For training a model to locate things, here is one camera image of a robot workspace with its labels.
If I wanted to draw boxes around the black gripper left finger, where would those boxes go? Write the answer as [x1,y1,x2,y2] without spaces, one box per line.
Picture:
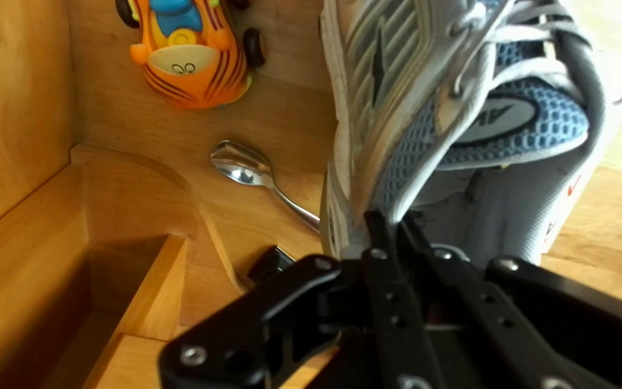
[158,209,447,389]

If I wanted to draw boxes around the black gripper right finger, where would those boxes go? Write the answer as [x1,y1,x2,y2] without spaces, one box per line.
[395,212,622,389]

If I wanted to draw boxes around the blue white sneaker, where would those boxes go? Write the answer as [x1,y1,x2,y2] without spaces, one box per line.
[317,0,622,266]

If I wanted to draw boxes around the silver metal spoon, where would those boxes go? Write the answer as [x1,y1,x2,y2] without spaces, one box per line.
[210,139,324,234]

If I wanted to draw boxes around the orange striped toy car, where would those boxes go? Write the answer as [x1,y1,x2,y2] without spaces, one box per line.
[115,0,268,113]

